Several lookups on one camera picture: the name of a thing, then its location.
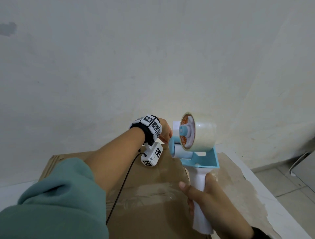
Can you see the person's left hand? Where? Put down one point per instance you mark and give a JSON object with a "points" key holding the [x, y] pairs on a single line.
{"points": [[165, 129]]}

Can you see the person's right hand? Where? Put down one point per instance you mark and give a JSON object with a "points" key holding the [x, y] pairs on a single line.
{"points": [[221, 211]]}

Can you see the person's right thumb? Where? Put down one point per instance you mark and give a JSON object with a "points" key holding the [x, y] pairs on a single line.
{"points": [[190, 189]]}

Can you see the person's left fingers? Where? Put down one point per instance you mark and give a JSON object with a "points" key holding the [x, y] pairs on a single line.
{"points": [[166, 139]]}

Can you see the blue and white tape dispenser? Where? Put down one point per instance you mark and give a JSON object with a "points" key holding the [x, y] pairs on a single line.
{"points": [[199, 178]]}

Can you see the person's left forearm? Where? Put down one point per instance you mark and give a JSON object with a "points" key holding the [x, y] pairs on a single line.
{"points": [[115, 157]]}

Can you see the black wristband with marker cubes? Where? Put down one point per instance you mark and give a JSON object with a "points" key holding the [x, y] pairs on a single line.
{"points": [[149, 129]]}

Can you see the clear packing tape roll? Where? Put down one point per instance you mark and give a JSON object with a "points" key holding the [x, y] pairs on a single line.
{"points": [[205, 134]]}

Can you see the brown cardboard box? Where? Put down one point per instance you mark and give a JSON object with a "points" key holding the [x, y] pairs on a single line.
{"points": [[150, 182]]}

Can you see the black right wristband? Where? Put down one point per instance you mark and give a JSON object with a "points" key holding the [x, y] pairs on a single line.
{"points": [[260, 234]]}

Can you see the grey metal panel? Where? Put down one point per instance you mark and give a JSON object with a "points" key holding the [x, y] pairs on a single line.
{"points": [[305, 172]]}

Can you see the teal sweatshirt sleeve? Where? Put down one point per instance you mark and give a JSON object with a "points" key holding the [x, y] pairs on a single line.
{"points": [[56, 202]]}

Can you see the white wrist camera with markers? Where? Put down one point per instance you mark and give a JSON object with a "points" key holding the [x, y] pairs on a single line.
{"points": [[153, 155]]}

